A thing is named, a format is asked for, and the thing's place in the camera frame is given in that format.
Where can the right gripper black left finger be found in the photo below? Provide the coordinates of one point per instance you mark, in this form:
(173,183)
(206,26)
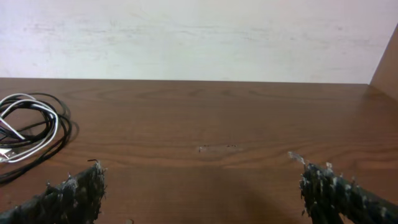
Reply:
(76,200)

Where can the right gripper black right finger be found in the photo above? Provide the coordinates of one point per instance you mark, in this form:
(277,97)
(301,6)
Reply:
(329,198)

